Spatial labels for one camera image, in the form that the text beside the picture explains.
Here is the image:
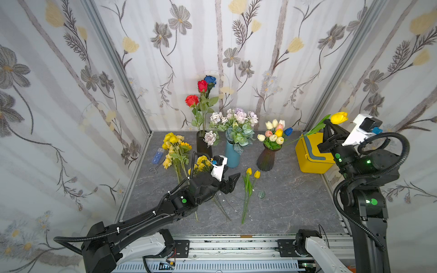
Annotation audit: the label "yellow tulip stem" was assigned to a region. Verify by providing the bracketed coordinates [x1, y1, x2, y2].
[249, 171, 261, 202]
[286, 111, 348, 146]
[241, 168, 252, 225]

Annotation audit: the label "teal vase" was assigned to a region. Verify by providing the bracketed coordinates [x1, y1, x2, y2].
[225, 142, 240, 168]

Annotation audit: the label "dark glass vase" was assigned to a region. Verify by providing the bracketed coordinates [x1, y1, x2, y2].
[257, 148, 275, 172]

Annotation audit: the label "black vase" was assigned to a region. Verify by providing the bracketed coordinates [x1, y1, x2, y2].
[196, 131, 213, 158]

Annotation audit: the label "yellow rose bunch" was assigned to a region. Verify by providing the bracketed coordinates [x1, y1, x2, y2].
[162, 133, 192, 184]

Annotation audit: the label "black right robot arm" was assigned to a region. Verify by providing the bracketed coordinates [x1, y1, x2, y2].
[315, 115, 410, 273]

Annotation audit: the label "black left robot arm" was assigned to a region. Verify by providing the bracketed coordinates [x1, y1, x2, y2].
[53, 155, 241, 273]

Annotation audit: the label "small green fallen leaf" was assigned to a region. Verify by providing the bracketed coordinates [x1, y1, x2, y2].
[258, 190, 266, 199]

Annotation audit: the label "yellow lidded box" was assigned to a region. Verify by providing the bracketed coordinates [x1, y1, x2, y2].
[295, 133, 335, 174]

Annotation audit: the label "yellow marigold bouquet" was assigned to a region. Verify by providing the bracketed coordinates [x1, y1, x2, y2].
[203, 108, 258, 155]

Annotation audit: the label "mixed tulip sunflower bouquet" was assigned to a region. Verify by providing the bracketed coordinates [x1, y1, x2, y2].
[257, 119, 293, 151]

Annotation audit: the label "small metal scissors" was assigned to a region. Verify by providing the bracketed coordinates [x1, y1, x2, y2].
[149, 165, 160, 174]

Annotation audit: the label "blue pill organizer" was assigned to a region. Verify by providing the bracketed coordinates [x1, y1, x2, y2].
[151, 148, 165, 165]

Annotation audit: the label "red rose bouquet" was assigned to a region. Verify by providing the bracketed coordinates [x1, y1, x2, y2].
[185, 75, 219, 137]

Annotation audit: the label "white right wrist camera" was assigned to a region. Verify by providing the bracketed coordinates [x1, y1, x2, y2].
[342, 114, 382, 146]

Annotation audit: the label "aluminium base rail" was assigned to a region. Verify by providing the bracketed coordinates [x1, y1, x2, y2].
[90, 234, 376, 273]

